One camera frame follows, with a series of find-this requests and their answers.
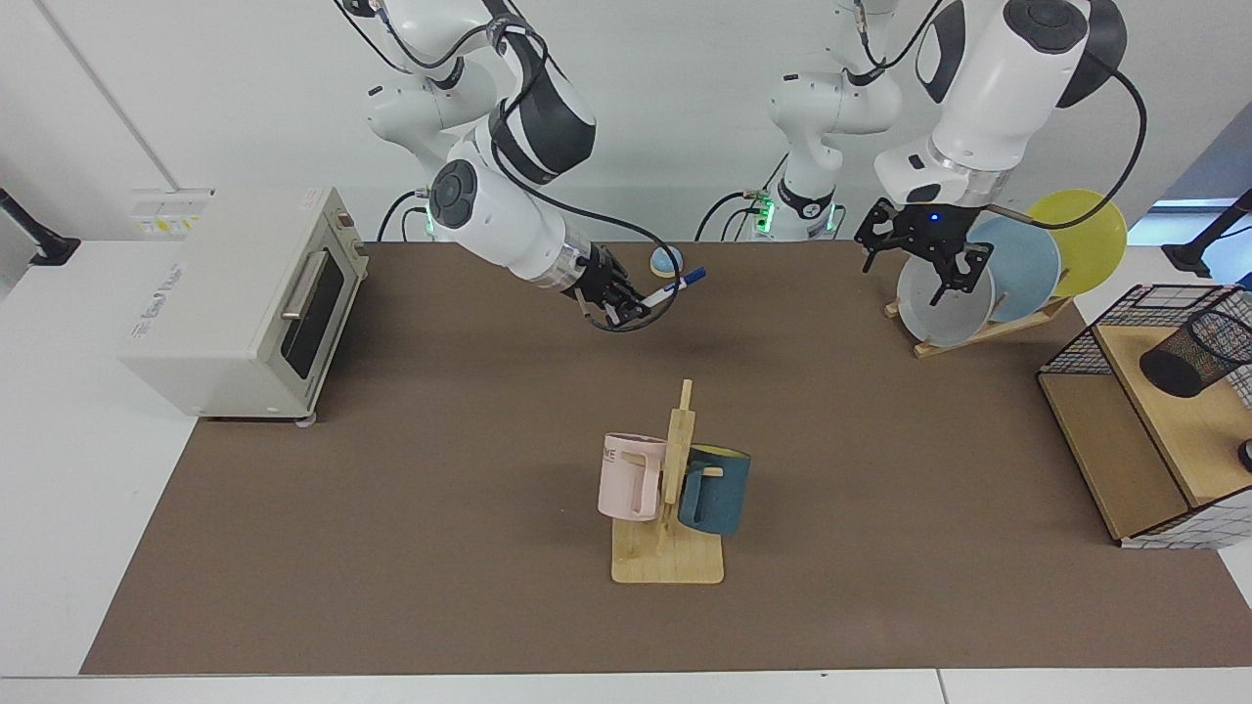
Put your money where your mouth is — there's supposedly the blue and white marker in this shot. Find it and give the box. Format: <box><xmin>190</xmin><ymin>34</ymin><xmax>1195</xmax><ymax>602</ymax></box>
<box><xmin>640</xmin><ymin>268</ymin><xmax>707</xmax><ymax>310</ymax></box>

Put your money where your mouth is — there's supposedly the white wall socket box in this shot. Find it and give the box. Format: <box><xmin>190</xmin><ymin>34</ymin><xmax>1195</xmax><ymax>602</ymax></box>
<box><xmin>129</xmin><ymin>188</ymin><xmax>215</xmax><ymax>237</ymax></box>

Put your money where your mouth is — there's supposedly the brown table cloth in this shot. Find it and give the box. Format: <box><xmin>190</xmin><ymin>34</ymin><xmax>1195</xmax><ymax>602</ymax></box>
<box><xmin>80</xmin><ymin>240</ymin><xmax>1252</xmax><ymax>676</ymax></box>

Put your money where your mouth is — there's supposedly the pink cup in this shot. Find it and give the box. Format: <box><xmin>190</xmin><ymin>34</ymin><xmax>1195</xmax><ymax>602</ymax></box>
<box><xmin>598</xmin><ymin>432</ymin><xmax>668</xmax><ymax>523</ymax></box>

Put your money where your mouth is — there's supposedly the light blue plate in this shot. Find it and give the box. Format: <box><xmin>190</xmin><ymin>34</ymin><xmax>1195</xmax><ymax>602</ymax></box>
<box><xmin>963</xmin><ymin>215</ymin><xmax>1062</xmax><ymax>325</ymax></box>

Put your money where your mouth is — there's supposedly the yellow plate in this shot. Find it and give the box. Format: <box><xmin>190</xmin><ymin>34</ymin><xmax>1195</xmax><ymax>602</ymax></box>
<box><xmin>1025</xmin><ymin>189</ymin><xmax>1128</xmax><ymax>299</ymax></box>

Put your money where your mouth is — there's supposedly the dark teal cup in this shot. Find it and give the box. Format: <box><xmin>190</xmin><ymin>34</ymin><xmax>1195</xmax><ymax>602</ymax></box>
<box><xmin>677</xmin><ymin>445</ymin><xmax>752</xmax><ymax>537</ymax></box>

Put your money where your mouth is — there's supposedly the wooden cup stand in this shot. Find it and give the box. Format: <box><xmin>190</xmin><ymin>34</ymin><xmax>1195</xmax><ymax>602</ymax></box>
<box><xmin>611</xmin><ymin>379</ymin><xmax>726</xmax><ymax>586</ymax></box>

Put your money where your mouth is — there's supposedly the grey plate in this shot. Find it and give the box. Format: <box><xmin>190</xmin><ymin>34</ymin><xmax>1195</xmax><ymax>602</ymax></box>
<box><xmin>897</xmin><ymin>249</ymin><xmax>996</xmax><ymax>348</ymax></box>

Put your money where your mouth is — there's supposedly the pale toaster oven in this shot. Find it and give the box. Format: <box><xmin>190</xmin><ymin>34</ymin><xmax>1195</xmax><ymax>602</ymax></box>
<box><xmin>117</xmin><ymin>186</ymin><xmax>371</xmax><ymax>427</ymax></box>

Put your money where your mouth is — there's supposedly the black mesh pen holder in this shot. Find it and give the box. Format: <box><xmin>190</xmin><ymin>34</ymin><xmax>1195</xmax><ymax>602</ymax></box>
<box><xmin>1139</xmin><ymin>311</ymin><xmax>1252</xmax><ymax>399</ymax></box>

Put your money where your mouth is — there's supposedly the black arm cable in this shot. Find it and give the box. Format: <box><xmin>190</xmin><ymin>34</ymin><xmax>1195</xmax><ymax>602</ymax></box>
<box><xmin>486</xmin><ymin>20</ymin><xmax>683</xmax><ymax>334</ymax></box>
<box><xmin>983</xmin><ymin>47</ymin><xmax>1149</xmax><ymax>232</ymax></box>

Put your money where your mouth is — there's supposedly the black camera stand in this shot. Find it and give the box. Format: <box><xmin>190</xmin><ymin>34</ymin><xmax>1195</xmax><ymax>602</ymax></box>
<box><xmin>0</xmin><ymin>186</ymin><xmax>81</xmax><ymax>267</ymax></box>
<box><xmin>1162</xmin><ymin>189</ymin><xmax>1252</xmax><ymax>281</ymax></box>

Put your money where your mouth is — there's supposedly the wire basket with wooden floor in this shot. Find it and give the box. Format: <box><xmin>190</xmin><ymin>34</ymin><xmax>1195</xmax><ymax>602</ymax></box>
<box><xmin>1037</xmin><ymin>284</ymin><xmax>1252</xmax><ymax>550</ymax></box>

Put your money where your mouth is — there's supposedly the wooden plate rack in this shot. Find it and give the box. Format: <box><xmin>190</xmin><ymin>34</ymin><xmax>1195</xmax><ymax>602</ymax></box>
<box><xmin>883</xmin><ymin>293</ymin><xmax>1075</xmax><ymax>360</ymax></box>

